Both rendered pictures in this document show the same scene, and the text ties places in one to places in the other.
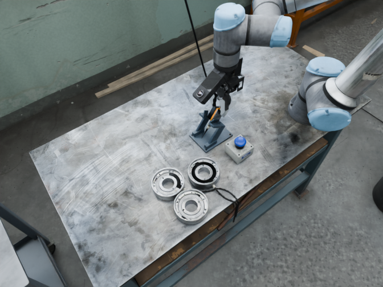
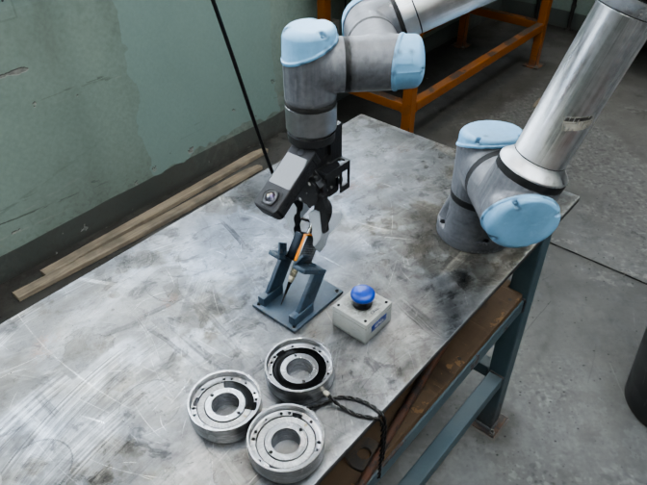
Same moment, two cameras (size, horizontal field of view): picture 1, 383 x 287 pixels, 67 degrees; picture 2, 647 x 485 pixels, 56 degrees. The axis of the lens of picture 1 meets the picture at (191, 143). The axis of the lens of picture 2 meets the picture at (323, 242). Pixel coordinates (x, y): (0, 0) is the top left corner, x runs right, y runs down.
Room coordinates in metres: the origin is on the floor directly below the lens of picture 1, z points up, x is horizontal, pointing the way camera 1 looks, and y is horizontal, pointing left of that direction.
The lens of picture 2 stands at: (-0.10, 0.08, 1.56)
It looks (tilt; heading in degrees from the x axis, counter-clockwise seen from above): 39 degrees down; 345
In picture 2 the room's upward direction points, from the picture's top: 1 degrees counter-clockwise
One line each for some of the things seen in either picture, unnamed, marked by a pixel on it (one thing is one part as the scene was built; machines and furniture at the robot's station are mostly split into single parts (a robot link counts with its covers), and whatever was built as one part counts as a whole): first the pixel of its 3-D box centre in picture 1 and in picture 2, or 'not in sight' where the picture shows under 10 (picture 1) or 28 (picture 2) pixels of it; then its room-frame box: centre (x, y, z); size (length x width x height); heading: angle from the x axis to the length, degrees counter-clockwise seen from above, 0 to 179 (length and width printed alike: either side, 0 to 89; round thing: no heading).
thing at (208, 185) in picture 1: (203, 173); (299, 371); (0.48, -0.04, 0.82); 0.10 x 0.10 x 0.04
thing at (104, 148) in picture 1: (208, 126); (288, 284); (0.71, -0.07, 0.79); 1.20 x 0.60 x 0.02; 124
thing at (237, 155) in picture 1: (240, 148); (364, 311); (0.57, -0.17, 0.82); 0.08 x 0.07 x 0.05; 124
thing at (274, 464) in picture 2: (191, 206); (286, 445); (0.37, 0.01, 0.82); 0.08 x 0.08 x 0.02
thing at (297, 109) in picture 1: (311, 102); (478, 210); (0.75, -0.46, 0.85); 0.15 x 0.15 x 0.10
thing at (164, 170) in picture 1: (168, 184); (225, 407); (0.45, 0.08, 0.82); 0.10 x 0.10 x 0.04
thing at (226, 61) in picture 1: (225, 53); (309, 116); (0.68, -0.11, 1.14); 0.08 x 0.08 x 0.05
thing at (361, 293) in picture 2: (239, 144); (362, 301); (0.57, -0.16, 0.85); 0.04 x 0.04 x 0.05
